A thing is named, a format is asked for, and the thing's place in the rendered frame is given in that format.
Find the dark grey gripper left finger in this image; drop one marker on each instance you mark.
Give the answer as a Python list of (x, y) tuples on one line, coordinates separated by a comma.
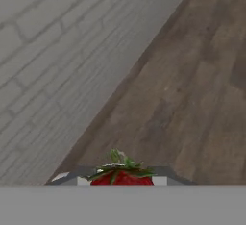
[(74, 175)]

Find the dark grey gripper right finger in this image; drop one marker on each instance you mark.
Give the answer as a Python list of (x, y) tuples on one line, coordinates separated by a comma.
[(166, 174)]

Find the red strawberry with green leaves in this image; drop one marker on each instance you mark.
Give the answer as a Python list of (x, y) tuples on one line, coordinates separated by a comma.
[(125, 178)]

